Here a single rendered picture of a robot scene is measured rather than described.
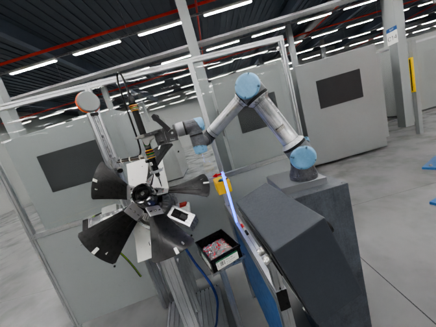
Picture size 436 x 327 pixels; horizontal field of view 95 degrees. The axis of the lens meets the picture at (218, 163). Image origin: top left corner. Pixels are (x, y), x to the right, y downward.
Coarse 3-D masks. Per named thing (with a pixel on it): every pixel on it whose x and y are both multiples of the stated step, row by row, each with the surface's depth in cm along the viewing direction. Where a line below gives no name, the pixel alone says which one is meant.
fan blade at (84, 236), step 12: (120, 216) 103; (96, 228) 99; (108, 228) 100; (120, 228) 103; (132, 228) 107; (84, 240) 97; (96, 240) 98; (108, 240) 100; (120, 240) 103; (96, 252) 97; (120, 252) 102
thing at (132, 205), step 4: (132, 204) 107; (128, 208) 106; (132, 208) 107; (136, 208) 108; (140, 208) 109; (128, 212) 106; (132, 212) 107; (136, 212) 108; (140, 212) 109; (132, 216) 107; (136, 216) 108; (140, 216) 110; (136, 220) 108
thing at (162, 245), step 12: (156, 216) 104; (156, 228) 99; (168, 228) 102; (180, 228) 106; (156, 240) 95; (168, 240) 97; (180, 240) 100; (192, 240) 103; (156, 252) 92; (168, 252) 94; (180, 252) 96
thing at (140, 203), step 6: (138, 186) 107; (144, 186) 108; (150, 186) 107; (132, 192) 106; (138, 192) 106; (150, 192) 106; (156, 192) 112; (132, 198) 104; (138, 198) 104; (144, 198) 104; (150, 198) 104; (156, 198) 110; (162, 198) 116; (138, 204) 103; (144, 204) 104; (150, 204) 107; (156, 204) 113; (144, 210) 112
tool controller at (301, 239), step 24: (264, 192) 54; (264, 216) 44; (288, 216) 40; (312, 216) 36; (264, 240) 38; (288, 240) 34; (312, 240) 35; (336, 240) 36; (288, 264) 35; (312, 264) 36; (336, 264) 36; (312, 288) 36; (336, 288) 37; (360, 288) 38; (312, 312) 37; (336, 312) 38
